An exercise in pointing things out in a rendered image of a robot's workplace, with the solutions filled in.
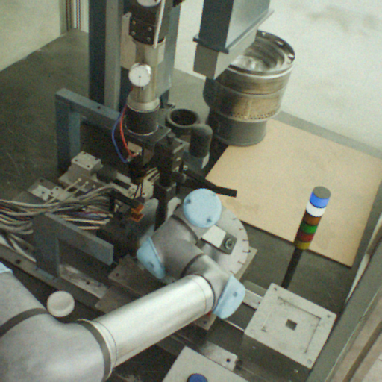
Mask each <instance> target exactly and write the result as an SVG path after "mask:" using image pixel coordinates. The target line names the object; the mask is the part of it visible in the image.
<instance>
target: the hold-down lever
mask: <svg viewBox="0 0 382 382"><path fill-rule="evenodd" d="M156 170H157V171H159V172H162V173H164V174H166V175H170V176H172V178H173V179H174V180H176V181H179V182H181V183H183V182H185V180H186V176H185V175H184V174H182V173H180V172H176V171H174V172H173V171H171V170H168V169H165V168H163V167H161V166H157V168H156Z"/></svg>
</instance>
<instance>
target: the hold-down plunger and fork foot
mask: <svg viewBox="0 0 382 382"><path fill-rule="evenodd" d="M167 206H169V203H168V202H167V203H166V204H163V203H162V202H160V201H158V206H157V209H156V216H155V225H160V226H161V225H162V224H163V223H164V222H165V219H166V218H167V213H169V208H167Z"/></svg>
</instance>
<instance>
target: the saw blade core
mask: <svg viewBox="0 0 382 382"><path fill-rule="evenodd" d="M184 197H185V194H175V197H174V198H173V199H172V200H171V201H170V202H169V206H167V208H169V213H167V218H166V219H165V221H166V220H167V219H168V218H169V217H170V216H171V215H172V214H173V213H174V210H175V208H176V206H177V203H179V204H180V205H181V204H182V203H183V202H184V199H185V198H184ZM143 206H144V209H143V210H142V211H141V212H140V214H137V213H135V212H134V213H133V214H132V215H131V217H130V219H129V220H128V222H127V223H126V226H125V247H126V246H129V247H126V249H127V251H128V253H129V254H130V256H131V259H132V258H133V259H132V260H133V261H134V262H135V263H136V265H137V267H138V268H139V269H140V270H143V272H144V273H146V274H147V275H149V276H150V277H152V278H153V279H156V276H154V275H153V274H152V273H150V271H149V270H147V269H144V268H145V267H144V266H143V265H142V264H141V262H140V261H139V259H138V258H137V251H138V250H139V249H140V248H141V246H142V245H143V243H144V242H145V241H146V240H147V239H148V238H149V237H150V236H151V235H152V234H153V233H154V232H155V231H156V230H157V229H158V228H159V227H160V225H155V216H156V209H157V206H158V200H157V199H156V198H153V199H151V200H149V201H146V202H145V204H144V203H143ZM146 206H148V207H146ZM221 206H222V205H221ZM225 209H226V208H225V207H223V206H222V210H221V213H220V217H219V220H218V221H217V222H216V223H215V224H216V225H217V226H218V227H220V228H221V229H223V230H224V231H226V232H228V233H229V234H232V235H233V236H235V237H236V238H237V243H236V245H235V247H234V250H233V252H232V254H231V255H227V254H222V253H221V252H219V251H217V250H216V249H214V248H212V247H211V246H210V245H208V244H206V246H205V247H204V249H202V250H201V251H202V252H204V253H205V254H206V255H207V256H209V257H210V258H211V259H212V260H214V261H215V262H216V263H218V264H219V266H220V267H222V268H223V269H224V270H225V271H226V272H228V273H230V274H232V275H233V276H234V275H235V274H236V273H237V272H238V271H239V270H240V269H241V268H242V266H243V264H244V262H245V259H246V257H247V254H248V251H249V241H246V240H248V237H247V234H246V232H245V229H244V227H243V226H242V223H241V221H240V220H239V219H238V218H237V217H236V216H235V215H234V214H233V213H232V212H231V211H230V210H228V209H227V210H225ZM223 210H225V211H223ZM233 219H235V220H233ZM131 222H133V224H132V223H131ZM242 229H243V230H242ZM240 230H241V231H240ZM130 234H131V235H130ZM242 240H244V241H242ZM131 245H132V246H131ZM242 251H244V252H242ZM238 262H239V263H238ZM231 271H232V272H233V273H232V272H231ZM156 280H157V281H160V282H162V283H165V284H170V283H172V281H176V280H175V279H174V278H173V277H172V276H171V275H170V274H168V275H165V276H164V277H163V278H157V279H156Z"/></svg>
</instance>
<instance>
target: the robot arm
mask: <svg viewBox="0 0 382 382"><path fill-rule="evenodd" d="M221 210H222V206H221V201H220V200H219V197H218V196H217V195H216V194H215V193H214V192H212V191H210V190H205V189H199V190H195V191H193V192H191V193H190V194H189V195H187V196H186V198H185V199H184V202H183V203H182V204H181V205H180V204H179V203H177V206H176V208H175V210H174V213H173V214H172V215H171V216H170V217H169V218H168V219H167V220H166V221H165V222H164V223H163V224H162V225H161V226H160V227H159V228H158V229H157V230H156V231H155V232H154V233H153V234H152V235H151V236H150V237H149V238H148V239H147V240H146V241H145V242H144V243H143V245H142V246H141V248H140V249H139V250H138V251H137V258H138V259H139V261H140V262H141V264H142V265H143V266H144V267H145V268H146V269H147V270H149V271H150V273H152V274H153V275H154V276H156V277H157V278H163V277H164V276H165V275H168V274H170V275H171V276H172V277H173V278H174V279H175V280H176V281H175V282H173V283H170V284H167V286H165V287H163V288H161V289H158V290H156V291H154V292H152V293H150V294H148V295H144V296H143V297H141V298H138V299H137V300H134V301H132V302H130V303H128V304H126V305H125V306H123V307H120V308H118V309H116V310H114V311H112V312H109V313H106V314H104V315H103V316H100V317H98V318H96V319H94V320H92V321H89V320H87V319H77V320H75V322H71V323H69V324H63V323H60V322H59V321H57V320H56V319H55V318H54V317H53V316H52V315H51V314H50V313H49V312H48V311H47V310H46V309H45V308H44V306H42V305H41V303H39V302H38V300H37V299H36V298H35V297H33V296H32V294H31V293H30V292H29V291H28V290H27V289H26V288H25V287H24V286H23V285H22V284H21V283H20V282H19V280H18V278H17V277H16V276H14V275H13V274H12V271H11V270H10V269H7V268H6V267H5V266H4V265H3V264H2V263H0V382H104V381H106V380H107V379H108V377H109V375H110V373H111V372H112V369H113V368H114V367H115V366H118V365H119V364H120V363H123V362H124V361H126V360H127V359H128V358H129V357H133V356H134V355H135V354H137V353H139V352H141V351H142V350H144V349H146V348H147V347H150V346H152V345H153V344H155V343H156V342H157V341H159V340H161V339H162V338H164V337H165V336H168V335H170V334H172V333H174V332H175V331H177V330H179V329H180V328H182V327H183V326H185V325H188V324H189V323H190V322H192V321H193V320H195V319H197V318H198V317H200V316H202V315H204V314H205V313H209V312H210V311H212V312H213V314H216V315H217V316H218V317H219V318H226V317H229V316H230V315H231V314H232V313H233V312H234V311H235V310H236V309H237V308H238V306H240V303H241V301H242V300H243V298H244V295H245V288H244V286H243V285H242V284H241V283H240V282H239V281H238V280H237V279H236V278H235V277H234V276H233V275H232V274H230V273H228V272H226V271H225V270H224V269H223V268H222V267H220V266H219V264H218V263H216V262H215V261H214V260H212V259H211V258H210V257H209V256H207V255H206V254H205V253H204V252H202V251H201V250H200V249H198V248H197V247H196V245H197V243H198V241H199V240H201V241H203V242H205V243H207V244H208V245H210V246H211V247H212V248H214V249H216V250H217V251H219V252H221V253H222V254H227V255H231V254H232V252H233V250H234V247H235V245H236V243H237V238H236V237H235V236H233V235H232V234H229V233H228V232H226V231H224V230H223V229H221V228H220V227H218V226H217V225H216V224H215V223H216V222H217V221H218V220H219V217H220V213H221Z"/></svg>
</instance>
